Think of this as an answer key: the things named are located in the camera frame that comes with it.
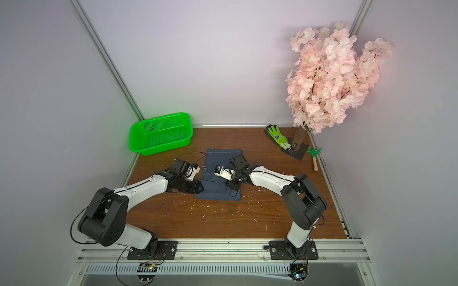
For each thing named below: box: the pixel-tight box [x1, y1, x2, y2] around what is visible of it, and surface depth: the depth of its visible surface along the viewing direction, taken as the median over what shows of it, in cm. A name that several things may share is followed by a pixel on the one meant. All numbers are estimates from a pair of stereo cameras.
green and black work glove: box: [263, 123, 293, 152], surface depth 116 cm
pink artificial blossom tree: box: [286, 22, 393, 151], surface depth 66 cm
